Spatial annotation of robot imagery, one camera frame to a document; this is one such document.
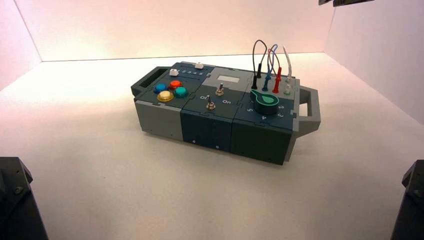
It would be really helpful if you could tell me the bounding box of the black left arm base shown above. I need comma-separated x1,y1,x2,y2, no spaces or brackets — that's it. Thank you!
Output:
0,156,50,240

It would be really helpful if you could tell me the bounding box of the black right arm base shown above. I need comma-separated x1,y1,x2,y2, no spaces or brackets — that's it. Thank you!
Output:
390,159,424,240

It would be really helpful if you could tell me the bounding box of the modular blue grey control box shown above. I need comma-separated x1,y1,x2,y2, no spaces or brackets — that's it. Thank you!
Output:
130,61,322,166

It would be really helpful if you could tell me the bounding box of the green round push button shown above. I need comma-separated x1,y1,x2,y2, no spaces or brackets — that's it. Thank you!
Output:
173,86,189,99

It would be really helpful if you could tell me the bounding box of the yellow round push button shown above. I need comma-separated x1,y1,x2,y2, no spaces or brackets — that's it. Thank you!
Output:
156,90,175,103

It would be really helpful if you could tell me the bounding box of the green rotary pointer knob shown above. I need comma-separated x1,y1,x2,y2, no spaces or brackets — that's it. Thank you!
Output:
249,89,280,116

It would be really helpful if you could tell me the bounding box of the blue jumper cable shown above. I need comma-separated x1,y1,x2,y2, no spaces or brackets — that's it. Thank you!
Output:
261,43,279,92

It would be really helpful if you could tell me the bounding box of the red jumper cable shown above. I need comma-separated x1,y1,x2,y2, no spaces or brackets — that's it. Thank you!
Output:
267,47,283,94

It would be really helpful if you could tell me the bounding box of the white jumper cable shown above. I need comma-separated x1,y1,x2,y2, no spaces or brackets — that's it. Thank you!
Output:
283,45,294,96

